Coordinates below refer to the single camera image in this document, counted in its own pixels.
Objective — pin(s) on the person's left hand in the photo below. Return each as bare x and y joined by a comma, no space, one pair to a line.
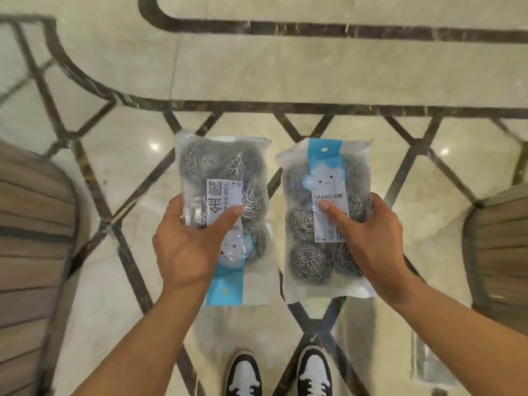
185,251

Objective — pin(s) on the person's right hand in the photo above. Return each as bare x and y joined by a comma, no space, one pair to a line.
379,247

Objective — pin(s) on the person's right forearm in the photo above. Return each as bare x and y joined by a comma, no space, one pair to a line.
462,342

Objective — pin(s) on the person's left forearm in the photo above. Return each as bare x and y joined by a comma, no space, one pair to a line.
136,354

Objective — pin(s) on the black and white sneaker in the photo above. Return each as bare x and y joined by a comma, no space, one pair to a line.
314,375
243,379

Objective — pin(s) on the wooden glass-edged display counter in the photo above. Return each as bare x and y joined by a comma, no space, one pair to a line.
33,251

